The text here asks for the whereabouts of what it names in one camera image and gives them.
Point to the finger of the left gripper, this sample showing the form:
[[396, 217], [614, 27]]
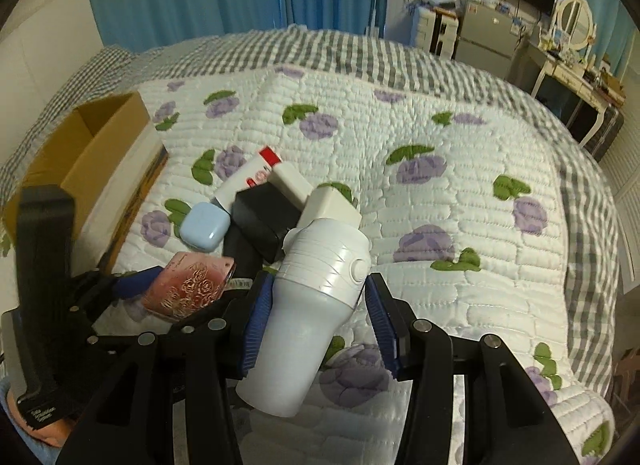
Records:
[[134, 284], [238, 296]]

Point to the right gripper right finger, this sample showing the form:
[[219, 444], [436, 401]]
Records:
[[506, 420]]

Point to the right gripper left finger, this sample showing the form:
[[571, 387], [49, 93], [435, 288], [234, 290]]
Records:
[[259, 308]]

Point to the pink floral box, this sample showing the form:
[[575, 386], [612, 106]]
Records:
[[189, 283]]

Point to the light blue earbuds case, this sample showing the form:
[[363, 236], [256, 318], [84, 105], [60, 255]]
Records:
[[205, 226]]

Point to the white bottle with pump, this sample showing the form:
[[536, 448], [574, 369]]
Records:
[[315, 291]]

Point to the white power adapter cube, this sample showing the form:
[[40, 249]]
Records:
[[328, 203]]

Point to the black rectangular box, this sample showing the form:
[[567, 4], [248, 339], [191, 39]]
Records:
[[261, 217]]

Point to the white bottle red cap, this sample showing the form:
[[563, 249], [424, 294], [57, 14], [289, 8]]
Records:
[[238, 173]]

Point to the cardboard box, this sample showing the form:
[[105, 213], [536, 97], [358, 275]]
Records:
[[107, 154]]

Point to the grey checked bed sheet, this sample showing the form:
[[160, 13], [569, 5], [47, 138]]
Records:
[[350, 55]]

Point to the floral quilted white blanket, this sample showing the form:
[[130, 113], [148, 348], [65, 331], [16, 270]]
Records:
[[485, 217]]

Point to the white drawer cabinet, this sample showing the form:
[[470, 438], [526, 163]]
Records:
[[435, 30]]

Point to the white vanity table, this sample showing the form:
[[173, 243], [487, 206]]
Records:
[[531, 66]]

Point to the silver mini fridge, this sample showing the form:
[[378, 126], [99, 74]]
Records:
[[486, 40]]

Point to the oval vanity mirror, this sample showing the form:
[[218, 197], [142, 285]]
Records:
[[573, 24]]

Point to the blue curtain right window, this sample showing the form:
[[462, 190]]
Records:
[[615, 33]]

